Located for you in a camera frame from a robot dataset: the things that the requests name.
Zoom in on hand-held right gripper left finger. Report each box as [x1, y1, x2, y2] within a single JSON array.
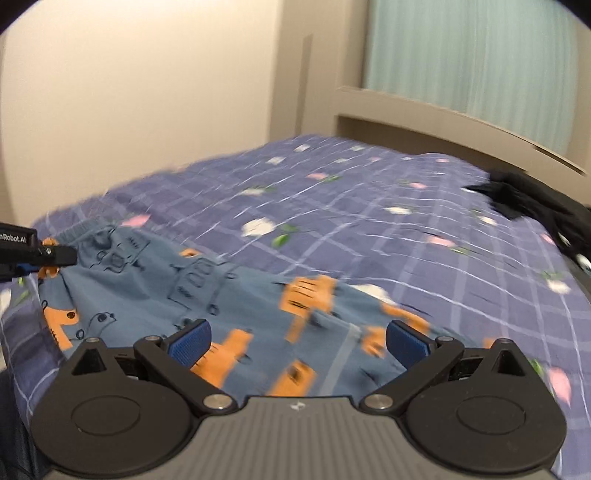
[[60, 318, 238, 414]]

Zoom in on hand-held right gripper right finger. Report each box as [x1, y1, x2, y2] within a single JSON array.
[[361, 319, 536, 414]]

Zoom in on blue pants with orange vehicles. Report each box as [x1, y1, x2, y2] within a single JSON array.
[[34, 222, 468, 398]]

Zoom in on purple checked floral blanket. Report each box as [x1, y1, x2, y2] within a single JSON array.
[[0, 134, 591, 480]]

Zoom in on black clothing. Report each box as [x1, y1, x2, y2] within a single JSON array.
[[462, 170, 591, 278]]

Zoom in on beige window bench cabinet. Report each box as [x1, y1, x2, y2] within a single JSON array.
[[335, 85, 588, 177]]

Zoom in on beige wardrobe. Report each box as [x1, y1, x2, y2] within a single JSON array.
[[270, 0, 370, 139]]

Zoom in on teal curtain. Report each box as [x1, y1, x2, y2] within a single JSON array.
[[362, 0, 591, 177]]

